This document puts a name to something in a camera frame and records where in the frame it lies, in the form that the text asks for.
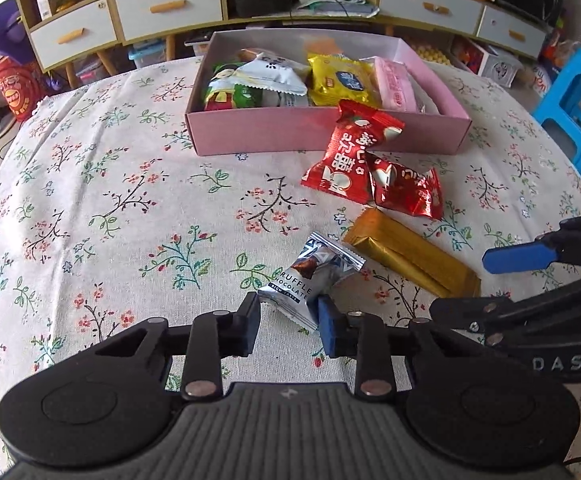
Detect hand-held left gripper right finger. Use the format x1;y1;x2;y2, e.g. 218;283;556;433
316;294;477;397

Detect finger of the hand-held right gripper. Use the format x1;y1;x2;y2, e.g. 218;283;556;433
429;274;581;347
481;212;581;276

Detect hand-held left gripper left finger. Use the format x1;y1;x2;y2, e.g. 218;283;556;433
95;290;262;402

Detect silver chocolate packet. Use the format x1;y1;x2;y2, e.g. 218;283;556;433
256;232;366;331

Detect gold snack bar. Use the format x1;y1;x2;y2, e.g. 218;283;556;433
341;208;482;299

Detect pink cardboard box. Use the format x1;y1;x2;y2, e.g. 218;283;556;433
185;29;473;158

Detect small red snack packet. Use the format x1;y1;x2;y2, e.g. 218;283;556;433
367;152;445;220

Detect blue plastic stool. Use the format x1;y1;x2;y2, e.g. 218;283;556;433
532;49;581;182

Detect floral tablecloth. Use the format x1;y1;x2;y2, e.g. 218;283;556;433
0;54;581;480

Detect large red snack packet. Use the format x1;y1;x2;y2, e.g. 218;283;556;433
299;99;405;205

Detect white printed box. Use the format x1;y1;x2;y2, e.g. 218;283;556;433
451;35;517;92

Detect pink snack packet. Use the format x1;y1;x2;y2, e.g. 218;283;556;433
372;56;421;113

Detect yellow egg tray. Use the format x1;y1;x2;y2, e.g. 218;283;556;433
412;42;454;66

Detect green snack packet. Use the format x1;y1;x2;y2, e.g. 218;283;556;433
204;62;267;111

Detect yellow snack packet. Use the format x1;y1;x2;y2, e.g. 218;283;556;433
305;52;384;110

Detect white packet with dark print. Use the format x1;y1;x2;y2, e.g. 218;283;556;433
234;52;309;97

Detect wooden television stand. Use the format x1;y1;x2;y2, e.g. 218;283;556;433
222;0;547;62

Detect clear bin with blue lid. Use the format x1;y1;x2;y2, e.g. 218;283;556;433
129;39;170;69

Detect red printed bag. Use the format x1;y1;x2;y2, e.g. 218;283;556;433
0;54;52;122

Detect purple fabric object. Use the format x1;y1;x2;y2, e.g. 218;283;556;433
0;0;34;64

